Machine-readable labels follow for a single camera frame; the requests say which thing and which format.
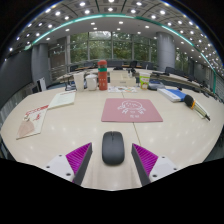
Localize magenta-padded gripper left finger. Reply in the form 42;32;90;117
44;142;93;186

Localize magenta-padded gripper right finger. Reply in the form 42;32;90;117
130;143;179;187

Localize black computer mouse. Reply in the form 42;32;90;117
101;130;126;166

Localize pink printed mouse pad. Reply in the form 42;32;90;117
100;97;164;124

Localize red and white leaflet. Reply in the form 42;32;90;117
15;104;50;140

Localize white paper booklet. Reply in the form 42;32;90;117
47;90;77;110

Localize blue and white book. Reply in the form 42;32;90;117
156;87;188;103

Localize black yellow handheld microphone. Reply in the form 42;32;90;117
183;94;212;122

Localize dark conference microphone unit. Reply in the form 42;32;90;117
148;79;167;91

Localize colourful printed leaflet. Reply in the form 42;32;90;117
107;85;138;94

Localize white paper cup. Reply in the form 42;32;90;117
73;72;85;93

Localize white lidded mug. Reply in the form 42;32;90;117
85;73;98;92

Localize green printed drink cup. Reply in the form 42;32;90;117
138;71;152;90

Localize beige cardboard box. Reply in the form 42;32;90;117
109;70;137;88

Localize red thermos bottle green band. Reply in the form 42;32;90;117
97;59;109;91

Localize black office chairs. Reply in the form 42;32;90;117
106;59;209;88

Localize ceiling lights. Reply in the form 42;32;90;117
8;0;223;68

